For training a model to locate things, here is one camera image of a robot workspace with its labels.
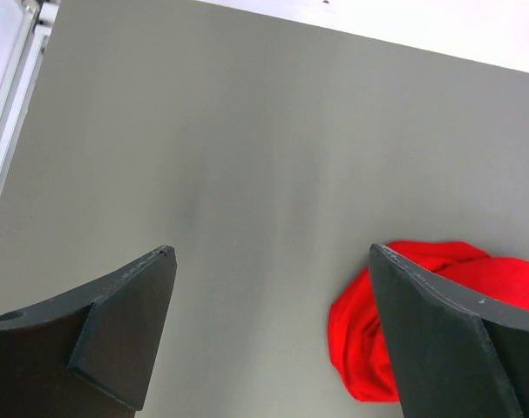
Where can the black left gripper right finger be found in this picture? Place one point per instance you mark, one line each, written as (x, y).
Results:
(454, 352)

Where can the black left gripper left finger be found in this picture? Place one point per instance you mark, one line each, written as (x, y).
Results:
(90, 351)

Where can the aluminium frame post left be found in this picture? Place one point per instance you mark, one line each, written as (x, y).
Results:
(25, 31)

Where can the red t shirt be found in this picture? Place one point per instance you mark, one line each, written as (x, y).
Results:
(357, 348)

